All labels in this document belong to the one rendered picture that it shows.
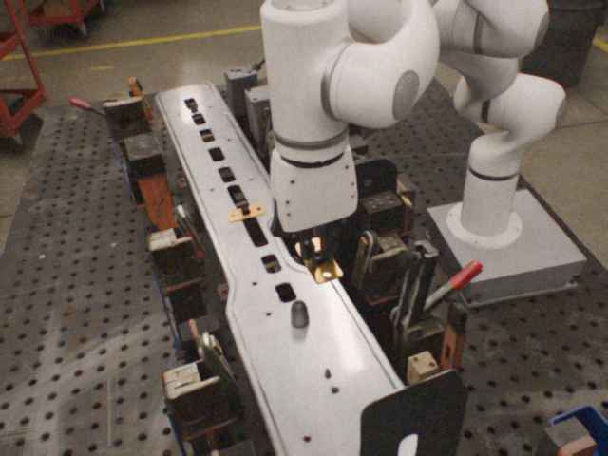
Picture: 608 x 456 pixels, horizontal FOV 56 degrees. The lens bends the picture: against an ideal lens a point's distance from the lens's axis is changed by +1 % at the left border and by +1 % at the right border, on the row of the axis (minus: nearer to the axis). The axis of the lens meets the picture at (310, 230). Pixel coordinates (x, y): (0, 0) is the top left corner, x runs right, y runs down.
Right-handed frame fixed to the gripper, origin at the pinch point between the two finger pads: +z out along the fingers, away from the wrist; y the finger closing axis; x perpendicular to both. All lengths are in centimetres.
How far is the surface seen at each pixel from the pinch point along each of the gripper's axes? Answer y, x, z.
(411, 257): -13.6, 1.5, 5.9
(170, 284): 19, -37, 34
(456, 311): -15.0, 11.0, 8.1
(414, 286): -15.3, 0.4, 13.5
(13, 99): 76, -306, 101
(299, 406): 5.9, 4.0, 27.4
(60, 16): 43, -457, 105
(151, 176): 16, -75, 31
